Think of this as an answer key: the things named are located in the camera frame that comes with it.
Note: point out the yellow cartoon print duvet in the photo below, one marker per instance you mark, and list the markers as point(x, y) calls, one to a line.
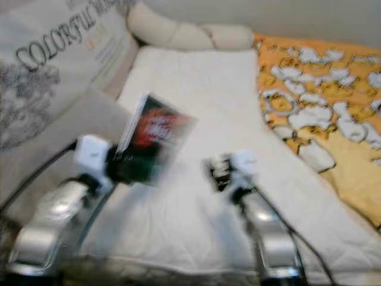
point(321, 89)

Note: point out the grey suede pillow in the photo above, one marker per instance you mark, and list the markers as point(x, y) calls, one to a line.
point(36, 173)

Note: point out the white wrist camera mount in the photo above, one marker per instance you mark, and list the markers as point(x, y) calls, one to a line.
point(92, 155)
point(245, 162)

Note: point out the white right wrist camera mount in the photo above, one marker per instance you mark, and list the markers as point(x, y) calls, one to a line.
point(245, 162)

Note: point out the beige pillow with black lettering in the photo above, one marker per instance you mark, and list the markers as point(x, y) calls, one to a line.
point(65, 53)

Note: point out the book with red dark cover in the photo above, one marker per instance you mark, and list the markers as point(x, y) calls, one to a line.
point(158, 131)

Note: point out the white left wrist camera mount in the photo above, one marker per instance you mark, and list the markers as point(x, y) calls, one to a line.
point(92, 155)

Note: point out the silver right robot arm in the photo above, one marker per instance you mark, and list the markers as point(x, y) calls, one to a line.
point(268, 232)

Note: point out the beige bolster pillow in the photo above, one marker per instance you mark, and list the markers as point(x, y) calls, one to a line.
point(184, 34)

